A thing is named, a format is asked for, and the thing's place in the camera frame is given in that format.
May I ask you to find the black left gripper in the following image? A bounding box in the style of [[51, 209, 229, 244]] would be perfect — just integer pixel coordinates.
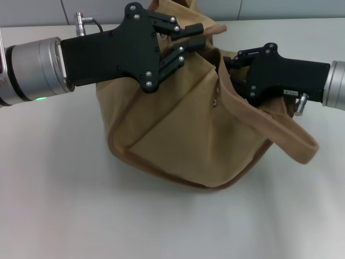
[[60, 2, 207, 94]]

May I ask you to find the gripper silver plug cable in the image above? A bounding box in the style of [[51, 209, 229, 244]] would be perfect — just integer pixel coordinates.
[[294, 93, 309, 117], [75, 12, 105, 36]]

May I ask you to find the right gripper silver plug cable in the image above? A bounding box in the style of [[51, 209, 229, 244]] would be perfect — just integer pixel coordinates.
[[294, 93, 309, 117]]

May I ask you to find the left gripper silver plug cable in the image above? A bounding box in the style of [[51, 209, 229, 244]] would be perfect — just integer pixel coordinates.
[[75, 12, 105, 36]]

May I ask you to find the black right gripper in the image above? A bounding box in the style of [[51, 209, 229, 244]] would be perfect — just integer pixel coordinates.
[[225, 42, 331, 106]]

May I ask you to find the khaki canvas food bag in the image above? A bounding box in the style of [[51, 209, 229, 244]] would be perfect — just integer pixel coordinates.
[[95, 0, 320, 191]]

